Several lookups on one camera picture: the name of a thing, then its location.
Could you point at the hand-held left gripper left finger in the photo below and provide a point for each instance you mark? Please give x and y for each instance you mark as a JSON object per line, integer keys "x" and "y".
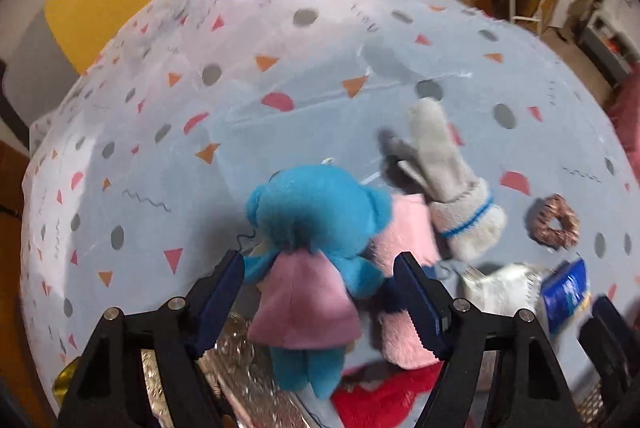
{"x": 220, "y": 300}

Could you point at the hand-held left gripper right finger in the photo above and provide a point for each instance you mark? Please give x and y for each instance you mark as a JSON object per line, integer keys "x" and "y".
{"x": 420, "y": 303}

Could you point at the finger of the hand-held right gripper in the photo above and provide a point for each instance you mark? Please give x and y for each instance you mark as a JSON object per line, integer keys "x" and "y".
{"x": 607, "y": 343}

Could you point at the grey knit glove pair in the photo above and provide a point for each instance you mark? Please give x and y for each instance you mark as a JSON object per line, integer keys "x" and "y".
{"x": 440, "y": 158}

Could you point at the white shelf unit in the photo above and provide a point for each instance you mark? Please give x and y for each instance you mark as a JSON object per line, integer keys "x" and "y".
{"x": 610, "y": 38}

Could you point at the patterned plastic tablecloth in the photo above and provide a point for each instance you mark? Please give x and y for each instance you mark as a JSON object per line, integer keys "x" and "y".
{"x": 300, "y": 58}

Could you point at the dark grey sock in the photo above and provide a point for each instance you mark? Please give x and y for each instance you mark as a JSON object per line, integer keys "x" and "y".
{"x": 400, "y": 175}

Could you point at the red plush toy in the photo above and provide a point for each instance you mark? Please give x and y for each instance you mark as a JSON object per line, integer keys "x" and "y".
{"x": 380, "y": 403}

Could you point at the gold foil packet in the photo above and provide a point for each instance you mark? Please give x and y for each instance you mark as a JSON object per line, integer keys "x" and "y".
{"x": 65, "y": 380}

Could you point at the pink fluffy sock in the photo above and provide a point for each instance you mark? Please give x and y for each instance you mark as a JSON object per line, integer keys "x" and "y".
{"x": 405, "y": 228}

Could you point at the blue packet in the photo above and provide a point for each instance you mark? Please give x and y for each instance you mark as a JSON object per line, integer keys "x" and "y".
{"x": 565, "y": 293}

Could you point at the white plastic packet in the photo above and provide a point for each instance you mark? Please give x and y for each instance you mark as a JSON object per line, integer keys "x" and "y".
{"x": 500, "y": 288}

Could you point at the blue plush toy pink dress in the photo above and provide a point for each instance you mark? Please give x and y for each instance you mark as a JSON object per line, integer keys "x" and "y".
{"x": 320, "y": 203}

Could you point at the brown scrunchie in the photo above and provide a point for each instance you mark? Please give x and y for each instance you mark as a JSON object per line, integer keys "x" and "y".
{"x": 537, "y": 228}

